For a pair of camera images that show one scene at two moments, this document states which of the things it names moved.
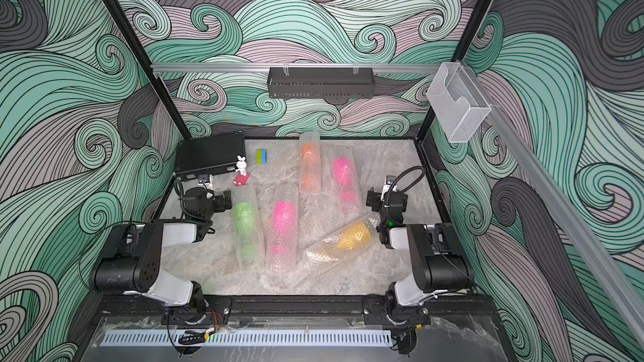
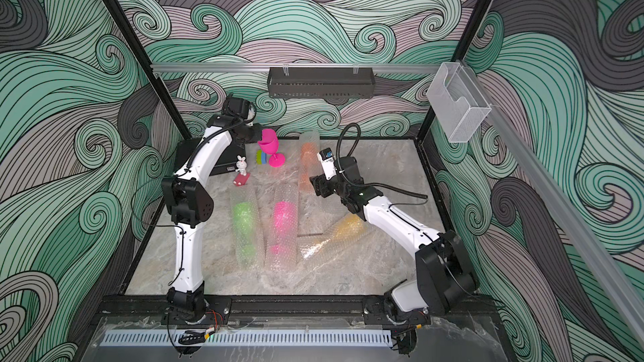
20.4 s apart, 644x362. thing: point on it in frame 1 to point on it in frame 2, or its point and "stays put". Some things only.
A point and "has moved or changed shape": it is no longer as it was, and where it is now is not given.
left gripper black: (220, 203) to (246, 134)
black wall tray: (340, 82) stays put
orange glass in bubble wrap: (310, 177) stays put
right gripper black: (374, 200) to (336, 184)
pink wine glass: (343, 172) has moved or changed shape
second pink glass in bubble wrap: (282, 245) stays put
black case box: (209, 155) stays put
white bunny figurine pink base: (241, 178) stays put
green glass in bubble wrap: (247, 227) stays put
